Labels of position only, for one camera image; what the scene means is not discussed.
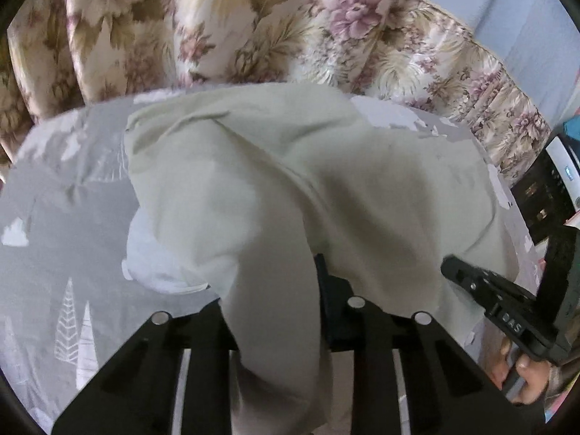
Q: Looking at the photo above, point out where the person's right hand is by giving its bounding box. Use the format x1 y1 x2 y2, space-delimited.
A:
492 340 552 406

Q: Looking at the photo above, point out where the floral curtain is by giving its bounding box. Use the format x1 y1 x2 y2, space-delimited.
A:
0 0 554 187

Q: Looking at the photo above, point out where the white and black appliance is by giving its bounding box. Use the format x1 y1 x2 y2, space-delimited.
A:
511 154 580 245

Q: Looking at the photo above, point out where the white cloth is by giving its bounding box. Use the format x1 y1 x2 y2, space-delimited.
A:
122 208 214 295

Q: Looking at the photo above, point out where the white device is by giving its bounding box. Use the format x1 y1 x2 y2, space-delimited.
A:
545 133 580 211

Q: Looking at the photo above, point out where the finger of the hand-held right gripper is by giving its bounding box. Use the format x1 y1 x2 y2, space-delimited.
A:
440 255 538 317

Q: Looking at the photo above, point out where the grey printed bed sheet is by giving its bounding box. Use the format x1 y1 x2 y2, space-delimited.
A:
0 88 544 423

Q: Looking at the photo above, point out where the cream large garment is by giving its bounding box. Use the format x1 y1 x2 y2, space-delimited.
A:
122 82 517 435

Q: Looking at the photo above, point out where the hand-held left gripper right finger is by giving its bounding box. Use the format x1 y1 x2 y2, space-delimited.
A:
314 254 544 435

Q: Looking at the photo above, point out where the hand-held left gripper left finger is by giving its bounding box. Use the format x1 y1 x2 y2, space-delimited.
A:
52 301 241 435

